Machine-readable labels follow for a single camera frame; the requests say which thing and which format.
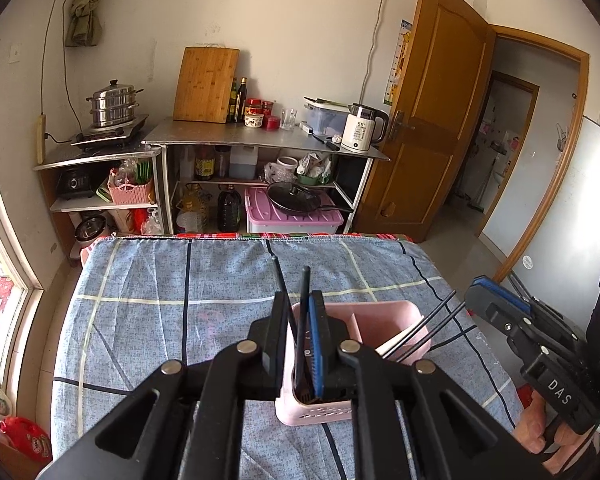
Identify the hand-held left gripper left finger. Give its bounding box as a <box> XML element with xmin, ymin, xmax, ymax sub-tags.
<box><xmin>40</xmin><ymin>290</ymin><xmax>294</xmax><ymax>480</ymax></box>

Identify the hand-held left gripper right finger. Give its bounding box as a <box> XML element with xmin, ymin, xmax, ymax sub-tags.
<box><xmin>307</xmin><ymin>290</ymin><xmax>551</xmax><ymax>480</ymax></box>

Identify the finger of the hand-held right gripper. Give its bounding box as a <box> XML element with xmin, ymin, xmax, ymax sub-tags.
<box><xmin>469</xmin><ymin>275</ymin><xmax>534</xmax><ymax>319</ymax></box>
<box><xmin>464</xmin><ymin>286</ymin><xmax>547</xmax><ymax>357</ymax></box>

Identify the pink plastic utensil basket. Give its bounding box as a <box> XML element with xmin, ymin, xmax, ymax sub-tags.
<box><xmin>274</xmin><ymin>300</ymin><xmax>433</xmax><ymax>428</ymax></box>

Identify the wooden chopstick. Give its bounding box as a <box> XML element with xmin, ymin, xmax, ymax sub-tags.
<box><xmin>380</xmin><ymin>322</ymin><xmax>428</xmax><ymax>361</ymax></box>
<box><xmin>374</xmin><ymin>315</ymin><xmax>425</xmax><ymax>357</ymax></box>

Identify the person's right hand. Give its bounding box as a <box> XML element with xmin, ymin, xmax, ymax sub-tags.
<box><xmin>510</xmin><ymin>394</ymin><xmax>600</xmax><ymax>462</ymax></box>

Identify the pink storage box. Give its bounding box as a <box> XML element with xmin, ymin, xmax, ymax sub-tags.
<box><xmin>244</xmin><ymin>186</ymin><xmax>345</xmax><ymax>235</ymax></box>

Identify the blue plaid tablecloth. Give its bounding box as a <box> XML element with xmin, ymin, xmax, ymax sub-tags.
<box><xmin>50</xmin><ymin>232</ymin><xmax>526</xmax><ymax>480</ymax></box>

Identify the large dark oil bottle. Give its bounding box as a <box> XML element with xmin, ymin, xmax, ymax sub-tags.
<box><xmin>216</xmin><ymin>185</ymin><xmax>242</xmax><ymax>233</ymax></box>

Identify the black frying pan with lid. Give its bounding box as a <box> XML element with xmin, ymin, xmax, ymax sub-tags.
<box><xmin>266</xmin><ymin>181</ymin><xmax>353</xmax><ymax>216</ymax></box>

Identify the large yellow oil bottle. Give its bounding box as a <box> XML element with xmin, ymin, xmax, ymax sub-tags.
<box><xmin>176</xmin><ymin>183</ymin><xmax>210</xmax><ymax>233</ymax></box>

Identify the pile of plastic bags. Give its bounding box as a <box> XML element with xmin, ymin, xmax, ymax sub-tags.
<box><xmin>295</xmin><ymin>154</ymin><xmax>333</xmax><ymax>186</ymax></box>

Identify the wooden door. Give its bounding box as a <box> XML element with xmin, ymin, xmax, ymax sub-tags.
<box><xmin>352</xmin><ymin>0</ymin><xmax>497</xmax><ymax>243</ymax></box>

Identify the white plastic jug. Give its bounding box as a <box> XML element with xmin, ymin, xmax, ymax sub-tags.
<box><xmin>228</xmin><ymin>145</ymin><xmax>258</xmax><ymax>181</ymax></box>

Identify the soy sauce bottle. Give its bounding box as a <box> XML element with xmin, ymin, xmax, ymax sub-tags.
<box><xmin>195</xmin><ymin>146</ymin><xmax>216</xmax><ymax>182</ymax></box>

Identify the white electric kettle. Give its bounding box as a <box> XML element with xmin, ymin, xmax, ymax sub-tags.
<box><xmin>340</xmin><ymin>103</ymin><xmax>389</xmax><ymax>153</ymax></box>

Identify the black kitchen knife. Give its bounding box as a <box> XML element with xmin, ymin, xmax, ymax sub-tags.
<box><xmin>310</xmin><ymin>132</ymin><xmax>341</xmax><ymax>152</ymax></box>

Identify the pink woven basket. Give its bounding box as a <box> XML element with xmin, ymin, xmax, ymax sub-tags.
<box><xmin>107</xmin><ymin>167</ymin><xmax>155</xmax><ymax>206</ymax></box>

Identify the water filter pitcher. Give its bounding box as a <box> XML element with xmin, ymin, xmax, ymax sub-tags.
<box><xmin>302</xmin><ymin>96</ymin><xmax>353</xmax><ymax>137</ymax></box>

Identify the steel kitchen table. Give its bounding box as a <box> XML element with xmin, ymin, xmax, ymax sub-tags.
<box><xmin>141</xmin><ymin>116</ymin><xmax>392</xmax><ymax>236</ymax></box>

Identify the red snack packet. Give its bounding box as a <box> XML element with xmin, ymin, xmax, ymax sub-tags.
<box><xmin>0</xmin><ymin>416</ymin><xmax>53</xmax><ymax>461</ymax></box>

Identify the black blender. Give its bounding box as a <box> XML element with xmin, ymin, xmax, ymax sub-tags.
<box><xmin>55</xmin><ymin>167</ymin><xmax>93</xmax><ymax>201</ymax></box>

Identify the black induction cooker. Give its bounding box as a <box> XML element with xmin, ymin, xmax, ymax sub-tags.
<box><xmin>70</xmin><ymin>114</ymin><xmax>150</xmax><ymax>153</ymax></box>

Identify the bamboo cutting board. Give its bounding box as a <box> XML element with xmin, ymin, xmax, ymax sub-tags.
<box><xmin>172</xmin><ymin>46</ymin><xmax>241</xmax><ymax>124</ymax></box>

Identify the steel side shelf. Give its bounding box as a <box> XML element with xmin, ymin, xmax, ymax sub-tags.
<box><xmin>32</xmin><ymin>144</ymin><xmax>163</xmax><ymax>261</ymax></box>

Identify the steel steamer pot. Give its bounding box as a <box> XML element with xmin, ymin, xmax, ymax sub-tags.
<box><xmin>85</xmin><ymin>79</ymin><xmax>145</xmax><ymax>128</ymax></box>

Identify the beige power strip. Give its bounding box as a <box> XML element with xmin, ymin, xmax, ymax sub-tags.
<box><xmin>35</xmin><ymin>114</ymin><xmax>48</xmax><ymax>165</ymax></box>

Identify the hanging olive cloth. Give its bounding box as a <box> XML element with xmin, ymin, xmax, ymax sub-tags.
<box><xmin>65</xmin><ymin>0</ymin><xmax>106</xmax><ymax>48</ymax></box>

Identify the metal door handle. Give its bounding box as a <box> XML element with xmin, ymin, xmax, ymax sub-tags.
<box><xmin>386</xmin><ymin>110</ymin><xmax>416</xmax><ymax>142</ymax></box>

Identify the wall calendar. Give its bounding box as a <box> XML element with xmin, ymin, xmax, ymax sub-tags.
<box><xmin>382</xmin><ymin>19</ymin><xmax>413</xmax><ymax>107</ymax></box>

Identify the wooden door frame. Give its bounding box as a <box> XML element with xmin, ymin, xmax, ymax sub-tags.
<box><xmin>480</xmin><ymin>25</ymin><xmax>591</xmax><ymax>283</ymax></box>

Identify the grey wall cable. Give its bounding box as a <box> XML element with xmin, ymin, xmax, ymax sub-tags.
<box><xmin>357</xmin><ymin>0</ymin><xmax>393</xmax><ymax>106</ymax></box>

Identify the white window frame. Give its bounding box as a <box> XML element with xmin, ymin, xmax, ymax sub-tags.
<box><xmin>0</xmin><ymin>20</ymin><xmax>46</xmax><ymax>401</ymax></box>

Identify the black power cable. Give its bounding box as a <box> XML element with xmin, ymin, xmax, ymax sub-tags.
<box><xmin>39</xmin><ymin>0</ymin><xmax>81</xmax><ymax>146</ymax></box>

